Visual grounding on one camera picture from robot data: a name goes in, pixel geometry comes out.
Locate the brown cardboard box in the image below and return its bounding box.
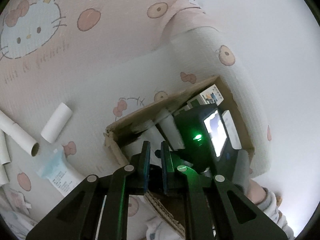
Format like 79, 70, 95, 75
105, 76, 253, 238

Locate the cartoon printed white box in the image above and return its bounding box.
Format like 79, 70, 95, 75
187, 85, 224, 108

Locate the blue white tissue packet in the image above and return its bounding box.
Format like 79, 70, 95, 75
36, 147, 85, 197

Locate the white booklet box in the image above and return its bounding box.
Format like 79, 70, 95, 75
222, 110, 242, 150

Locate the person's right hand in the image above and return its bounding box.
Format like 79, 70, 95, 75
246, 179, 266, 205

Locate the long white paper tube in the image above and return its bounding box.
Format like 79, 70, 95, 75
1, 111, 40, 157

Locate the pink Hello Kitty blanket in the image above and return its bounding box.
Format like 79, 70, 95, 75
1, 0, 271, 239

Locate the white paper roll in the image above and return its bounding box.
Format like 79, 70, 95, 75
159, 114, 184, 150

